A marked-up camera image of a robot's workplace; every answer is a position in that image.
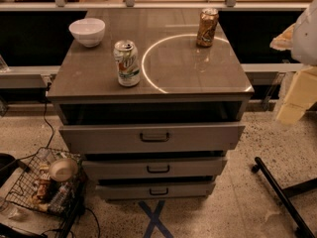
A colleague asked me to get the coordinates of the orange soda can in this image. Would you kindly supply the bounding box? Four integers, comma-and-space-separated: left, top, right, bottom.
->
196, 8, 219, 48

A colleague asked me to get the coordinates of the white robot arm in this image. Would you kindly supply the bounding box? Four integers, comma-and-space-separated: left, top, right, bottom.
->
269, 1, 317, 125

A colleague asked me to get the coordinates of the white green soda can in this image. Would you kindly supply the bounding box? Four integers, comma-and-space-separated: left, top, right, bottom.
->
113, 40, 140, 87

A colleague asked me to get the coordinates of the white bowl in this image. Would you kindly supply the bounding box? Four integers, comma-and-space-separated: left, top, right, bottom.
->
68, 18, 105, 48

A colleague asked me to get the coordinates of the tan bowl in basket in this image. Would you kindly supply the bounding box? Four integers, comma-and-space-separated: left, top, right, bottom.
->
49, 158, 78, 181

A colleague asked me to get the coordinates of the black chair base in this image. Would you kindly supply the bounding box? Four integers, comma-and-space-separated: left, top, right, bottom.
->
251, 157, 317, 238

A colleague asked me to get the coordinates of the grey drawer cabinet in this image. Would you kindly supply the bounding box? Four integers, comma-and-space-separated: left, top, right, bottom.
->
49, 9, 254, 187

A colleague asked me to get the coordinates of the plastic water bottle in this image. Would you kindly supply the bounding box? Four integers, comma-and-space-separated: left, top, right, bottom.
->
49, 182, 70, 213

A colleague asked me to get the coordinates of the snack bag in basket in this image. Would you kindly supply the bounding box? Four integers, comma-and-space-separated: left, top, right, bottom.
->
29, 164, 53, 212

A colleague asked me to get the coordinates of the top drawer with handle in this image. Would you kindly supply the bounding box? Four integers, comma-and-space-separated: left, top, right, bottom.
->
59, 122, 245, 154

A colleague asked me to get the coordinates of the drawer with handle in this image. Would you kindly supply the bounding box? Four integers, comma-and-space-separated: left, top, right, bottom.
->
95, 180, 216, 200
82, 157, 227, 180
59, 122, 245, 154

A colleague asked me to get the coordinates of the middle drawer with handle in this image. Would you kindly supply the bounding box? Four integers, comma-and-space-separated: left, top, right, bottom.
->
82, 157, 227, 180

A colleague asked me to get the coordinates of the bottom drawer with handle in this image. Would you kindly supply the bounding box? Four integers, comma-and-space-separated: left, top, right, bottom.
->
95, 180, 216, 200

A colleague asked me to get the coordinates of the black power cable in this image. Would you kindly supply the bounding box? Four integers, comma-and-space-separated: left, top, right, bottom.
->
42, 79, 55, 149

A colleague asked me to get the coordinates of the black wire basket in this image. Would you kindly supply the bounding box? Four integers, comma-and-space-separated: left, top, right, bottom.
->
6, 148, 83, 216

